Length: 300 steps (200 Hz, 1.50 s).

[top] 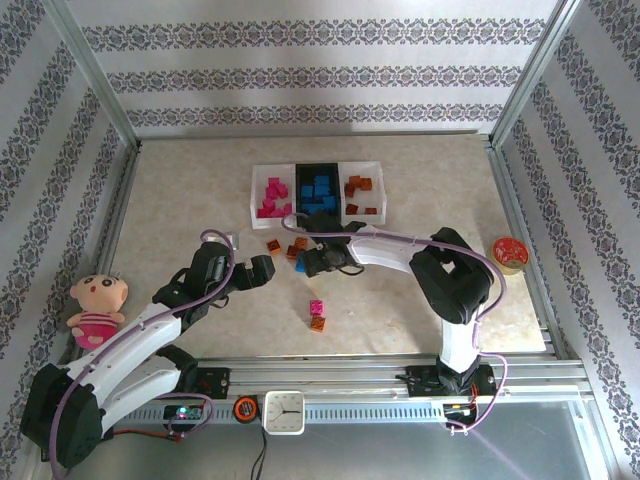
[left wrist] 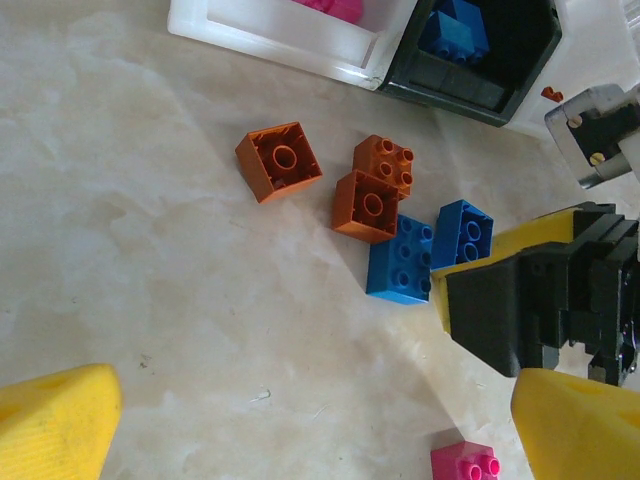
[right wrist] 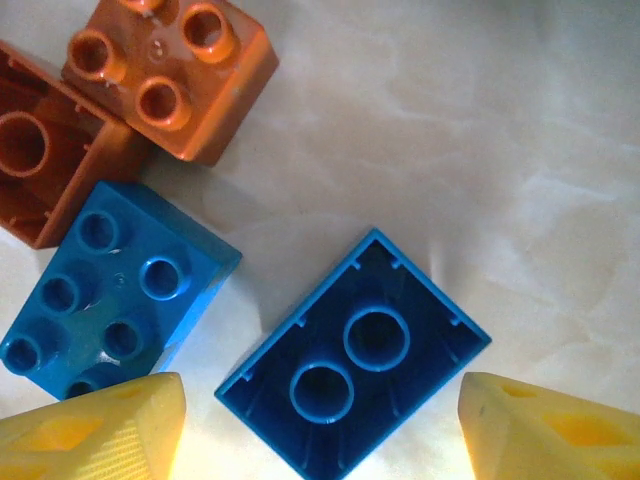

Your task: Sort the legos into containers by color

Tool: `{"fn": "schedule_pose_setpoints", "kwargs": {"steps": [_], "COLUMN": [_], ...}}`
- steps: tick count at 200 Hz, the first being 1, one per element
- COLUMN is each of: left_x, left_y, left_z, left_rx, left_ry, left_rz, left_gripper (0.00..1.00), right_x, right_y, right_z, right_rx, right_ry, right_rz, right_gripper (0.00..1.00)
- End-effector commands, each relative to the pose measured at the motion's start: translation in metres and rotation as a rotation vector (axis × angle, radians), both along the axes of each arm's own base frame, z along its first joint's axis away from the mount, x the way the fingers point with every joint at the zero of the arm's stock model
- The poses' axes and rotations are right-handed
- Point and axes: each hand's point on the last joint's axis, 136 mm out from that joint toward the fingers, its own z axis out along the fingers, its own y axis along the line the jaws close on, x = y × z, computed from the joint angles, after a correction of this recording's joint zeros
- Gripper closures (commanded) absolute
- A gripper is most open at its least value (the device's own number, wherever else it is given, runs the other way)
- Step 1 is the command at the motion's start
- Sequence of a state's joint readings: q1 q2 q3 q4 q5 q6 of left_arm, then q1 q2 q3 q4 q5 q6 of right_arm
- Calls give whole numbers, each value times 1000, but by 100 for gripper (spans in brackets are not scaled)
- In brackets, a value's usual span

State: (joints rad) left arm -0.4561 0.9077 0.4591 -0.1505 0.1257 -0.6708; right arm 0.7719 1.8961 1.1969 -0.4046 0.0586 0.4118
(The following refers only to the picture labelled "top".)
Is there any connector with coloured wires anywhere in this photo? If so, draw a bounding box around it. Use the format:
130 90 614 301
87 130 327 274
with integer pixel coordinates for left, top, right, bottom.
443 397 481 436

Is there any translucent white plastic bin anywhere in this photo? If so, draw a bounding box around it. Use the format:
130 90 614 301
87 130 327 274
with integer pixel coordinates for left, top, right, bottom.
338 160 389 224

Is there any aluminium side rail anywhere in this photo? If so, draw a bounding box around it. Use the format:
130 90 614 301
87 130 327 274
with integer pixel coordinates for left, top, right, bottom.
57 142 144 364
483 134 586 364

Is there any red wire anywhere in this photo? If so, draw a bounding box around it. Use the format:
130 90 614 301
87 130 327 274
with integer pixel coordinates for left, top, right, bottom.
112 428 184 444

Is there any orange black round device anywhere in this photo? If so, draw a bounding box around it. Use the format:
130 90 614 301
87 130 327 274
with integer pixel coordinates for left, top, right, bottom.
233 395 260 424

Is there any white square clock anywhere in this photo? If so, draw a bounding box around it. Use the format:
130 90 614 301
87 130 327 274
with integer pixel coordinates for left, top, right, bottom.
263 390 306 435

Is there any controller board with LED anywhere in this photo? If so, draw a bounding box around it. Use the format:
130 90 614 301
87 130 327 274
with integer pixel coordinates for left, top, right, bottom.
163 403 206 422

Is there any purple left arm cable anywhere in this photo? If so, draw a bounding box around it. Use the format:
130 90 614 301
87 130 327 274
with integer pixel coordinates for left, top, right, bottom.
49 227 239 479

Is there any grey slotted cable duct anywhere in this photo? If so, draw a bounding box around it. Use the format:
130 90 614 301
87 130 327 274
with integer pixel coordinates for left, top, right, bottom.
117 401 451 426

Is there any purple cable loop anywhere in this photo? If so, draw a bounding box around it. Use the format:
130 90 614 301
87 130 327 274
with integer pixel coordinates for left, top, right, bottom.
167 392 215 437

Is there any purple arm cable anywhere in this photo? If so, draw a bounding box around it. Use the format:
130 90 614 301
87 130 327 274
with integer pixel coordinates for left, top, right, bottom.
49 227 239 479
282 213 512 436

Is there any plush cartoon doll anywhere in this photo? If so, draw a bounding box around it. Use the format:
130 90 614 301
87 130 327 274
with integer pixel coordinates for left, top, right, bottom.
68 272 129 350

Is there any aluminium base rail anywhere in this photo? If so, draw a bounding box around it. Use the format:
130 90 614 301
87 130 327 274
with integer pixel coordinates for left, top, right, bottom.
197 355 586 401

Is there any aluminium frame post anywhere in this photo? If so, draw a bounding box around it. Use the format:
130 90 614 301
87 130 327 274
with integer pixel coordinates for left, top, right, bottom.
492 0 587 146
42 0 144 149

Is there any black power cable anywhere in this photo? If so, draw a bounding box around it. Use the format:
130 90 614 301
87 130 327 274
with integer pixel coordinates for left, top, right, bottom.
249 430 270 480

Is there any black plastic bin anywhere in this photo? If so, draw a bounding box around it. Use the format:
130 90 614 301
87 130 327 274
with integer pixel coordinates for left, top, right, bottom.
293 162 344 231

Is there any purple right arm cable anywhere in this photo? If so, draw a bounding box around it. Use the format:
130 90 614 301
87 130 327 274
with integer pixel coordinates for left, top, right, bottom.
282 213 512 436

